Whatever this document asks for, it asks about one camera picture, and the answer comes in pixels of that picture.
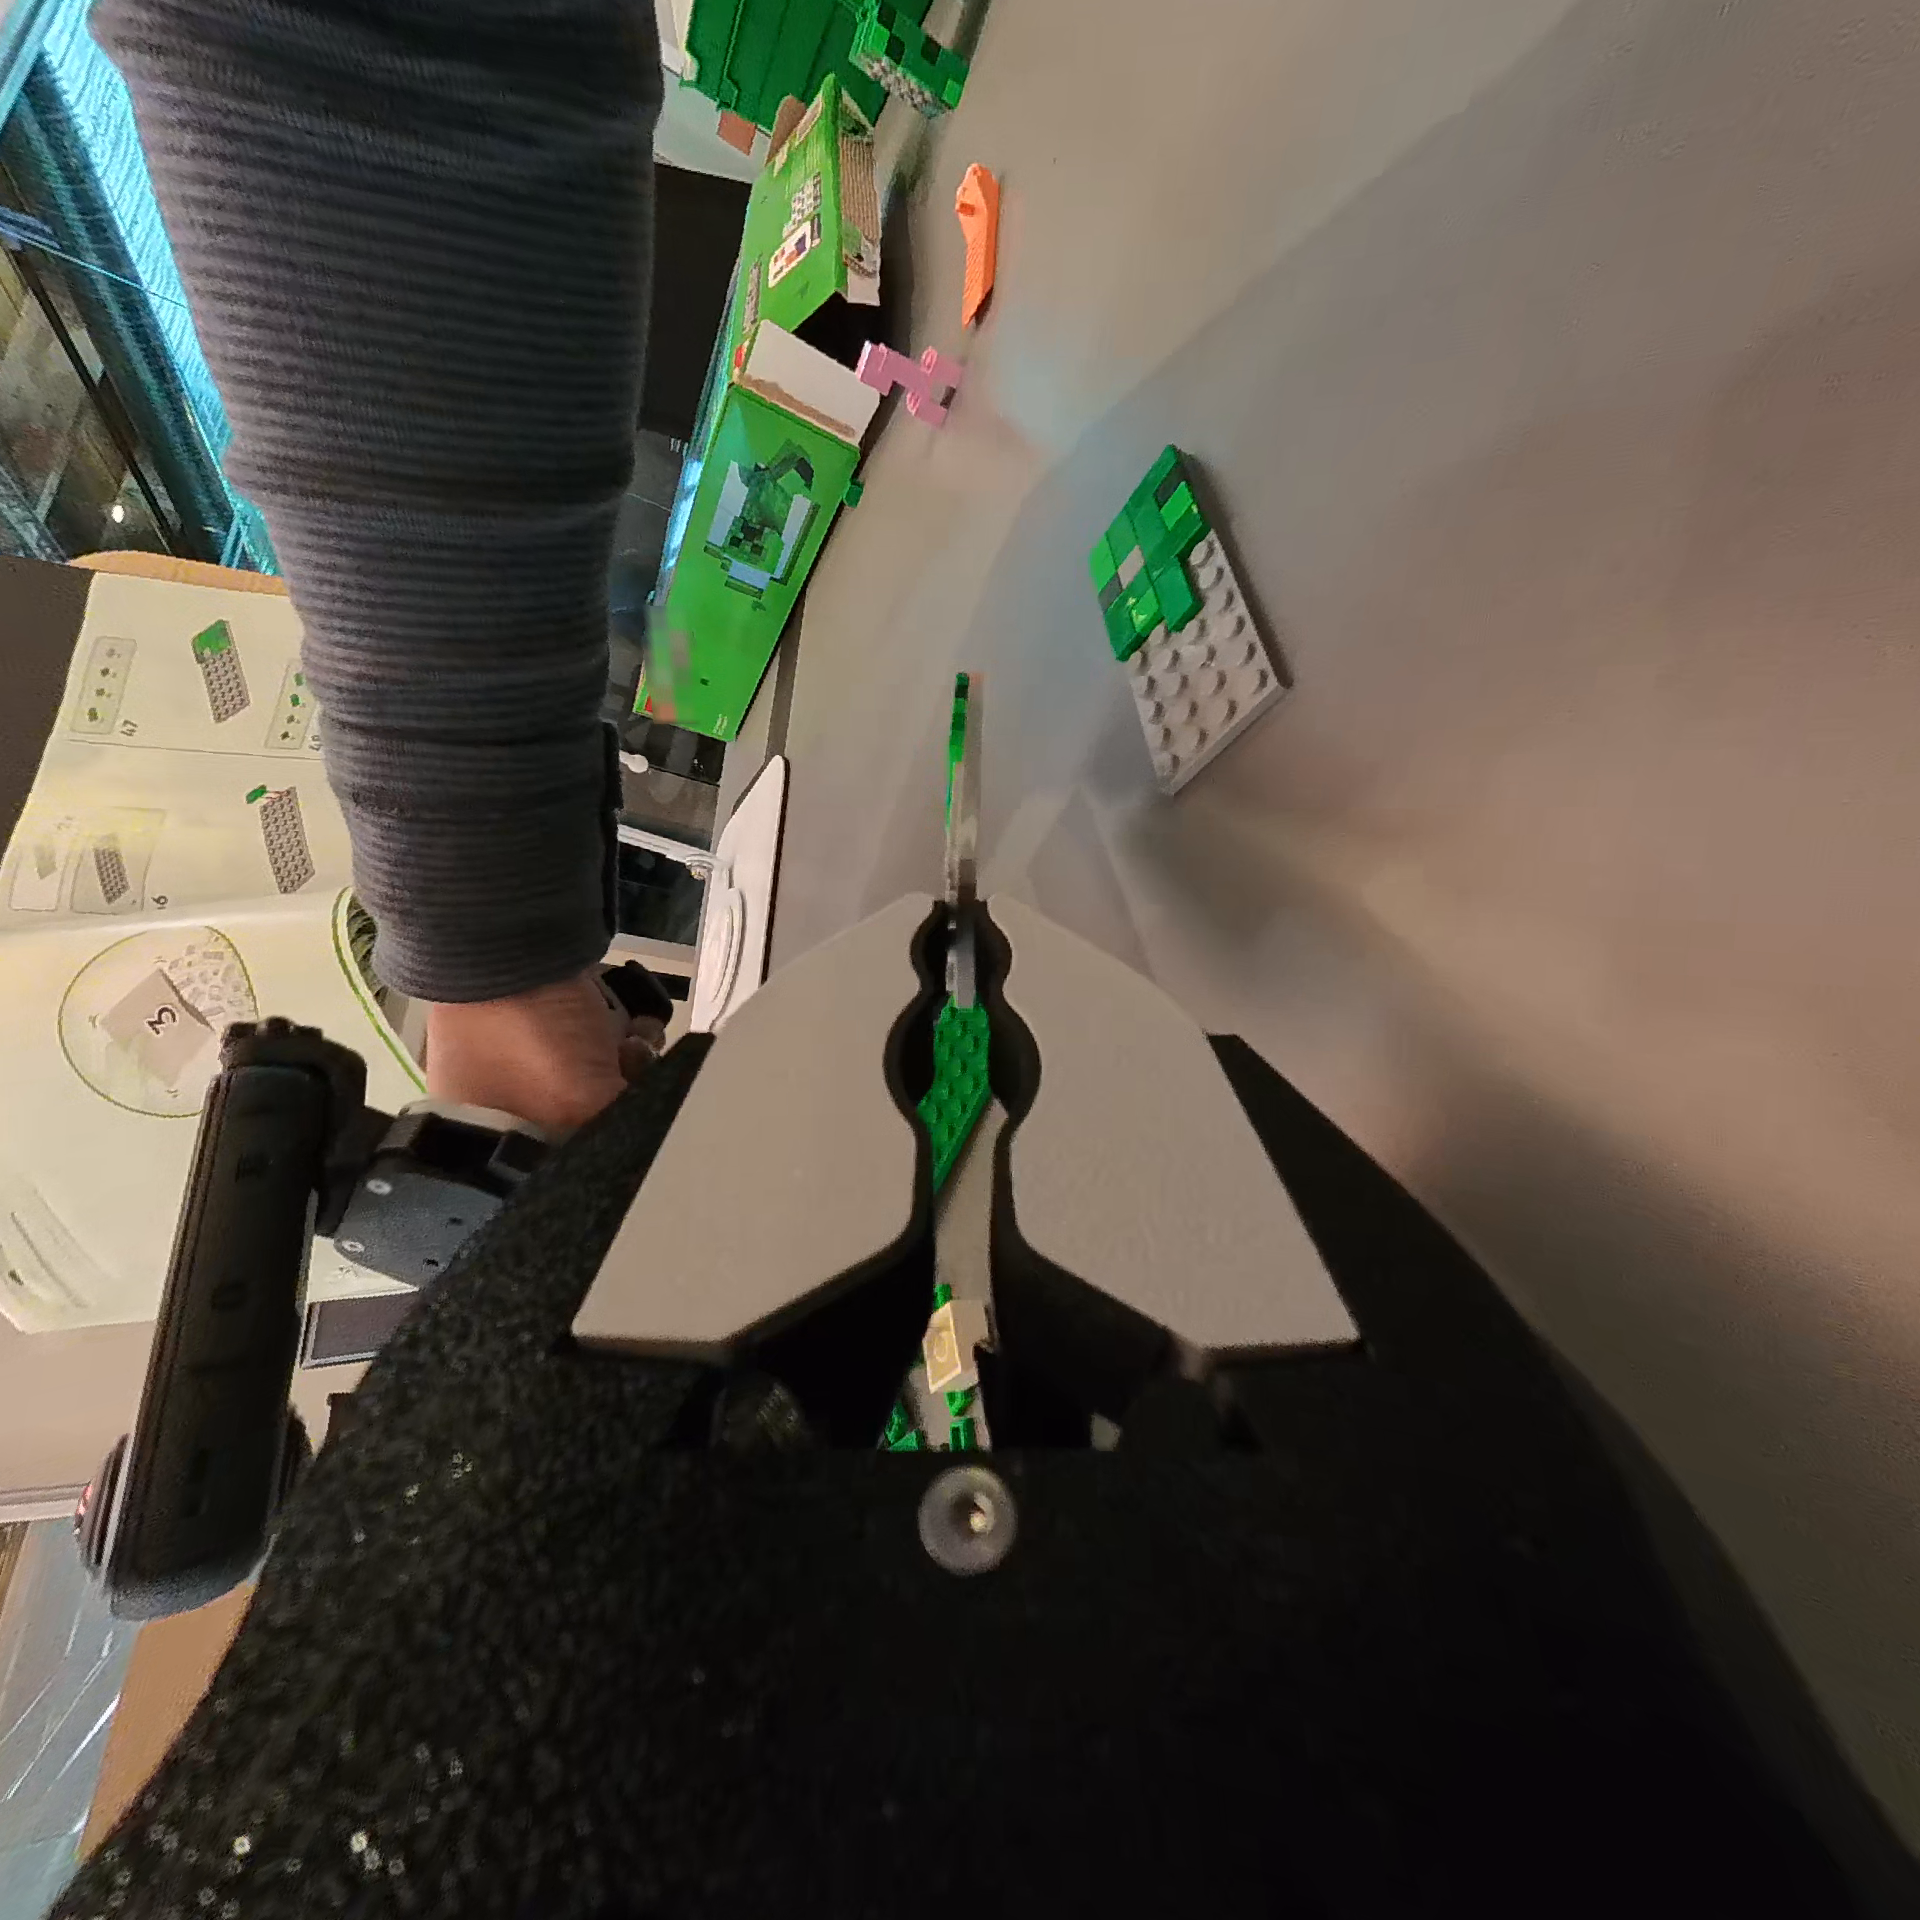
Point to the person's right hand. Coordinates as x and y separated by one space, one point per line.
517 1058

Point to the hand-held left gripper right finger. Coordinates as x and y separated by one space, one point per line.
1169 1185

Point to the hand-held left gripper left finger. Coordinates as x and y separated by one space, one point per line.
750 1170

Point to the orange brick separator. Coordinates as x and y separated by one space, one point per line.
979 238

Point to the instruction booklet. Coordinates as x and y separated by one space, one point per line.
150 838

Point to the small cream brick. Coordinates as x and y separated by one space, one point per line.
957 1338

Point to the pile of green pieces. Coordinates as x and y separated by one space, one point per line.
905 1425

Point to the green flat carton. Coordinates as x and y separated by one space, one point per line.
764 46

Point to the green studded plate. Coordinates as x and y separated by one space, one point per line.
957 1088

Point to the white stand base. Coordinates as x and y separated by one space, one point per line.
747 902

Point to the pink brick figure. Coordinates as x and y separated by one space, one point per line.
902 373

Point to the green pixel pattern block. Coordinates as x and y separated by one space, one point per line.
908 52

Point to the green box with figure print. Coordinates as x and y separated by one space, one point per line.
750 602

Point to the open green box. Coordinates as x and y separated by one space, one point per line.
795 238

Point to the grey plate with green tiles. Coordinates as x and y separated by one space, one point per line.
1198 705
964 838

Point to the grey desk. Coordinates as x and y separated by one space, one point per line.
1498 449

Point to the person's right forearm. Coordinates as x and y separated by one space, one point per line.
419 449

